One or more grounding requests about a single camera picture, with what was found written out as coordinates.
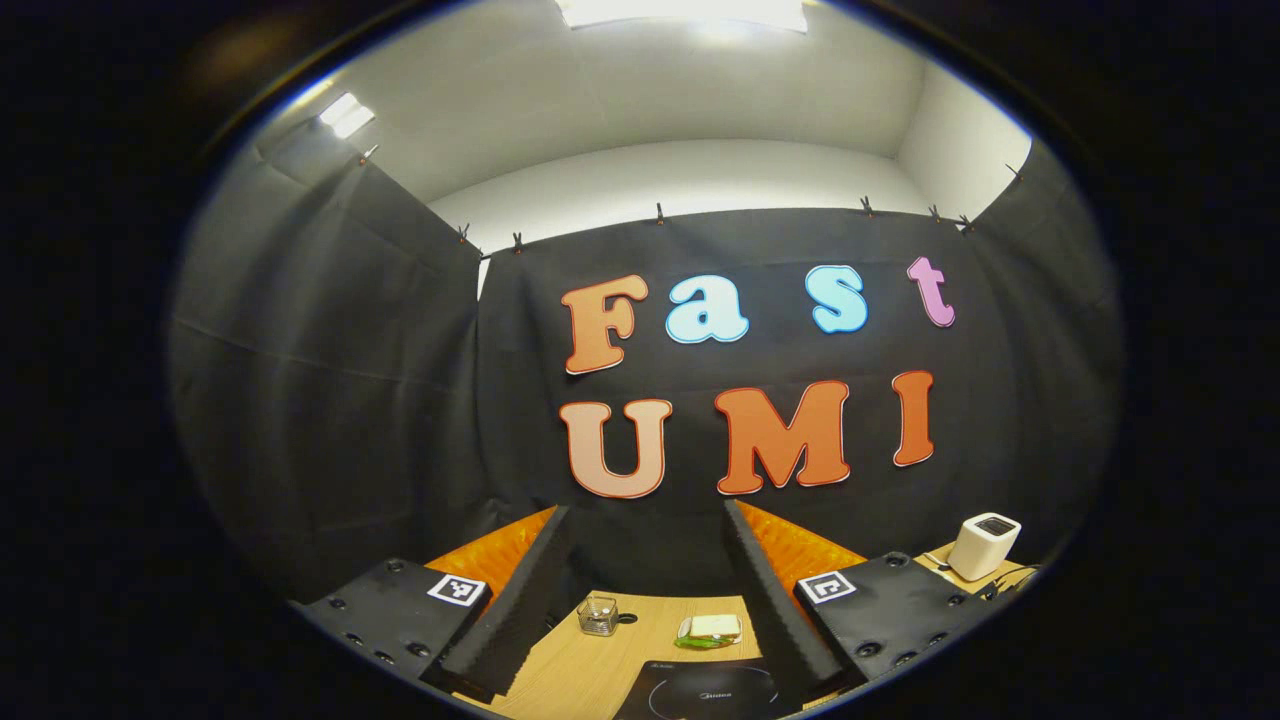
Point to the sandwich with lettuce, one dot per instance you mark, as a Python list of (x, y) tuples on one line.
[(712, 628)]

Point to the black induction cooktop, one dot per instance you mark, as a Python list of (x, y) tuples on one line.
[(710, 692)]

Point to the row of black cloth clips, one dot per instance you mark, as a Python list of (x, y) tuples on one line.
[(660, 214)]

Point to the black backdrop cloth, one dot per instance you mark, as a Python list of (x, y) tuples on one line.
[(400, 400)]

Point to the white toaster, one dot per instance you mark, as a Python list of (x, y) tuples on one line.
[(982, 552)]

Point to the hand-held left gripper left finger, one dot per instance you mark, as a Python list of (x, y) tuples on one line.
[(520, 610)]

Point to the small ceiling light panel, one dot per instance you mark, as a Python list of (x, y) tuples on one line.
[(346, 115)]

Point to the large ceiling light panel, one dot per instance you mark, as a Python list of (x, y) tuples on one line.
[(690, 10)]

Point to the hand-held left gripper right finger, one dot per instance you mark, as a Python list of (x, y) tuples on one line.
[(770, 610)]

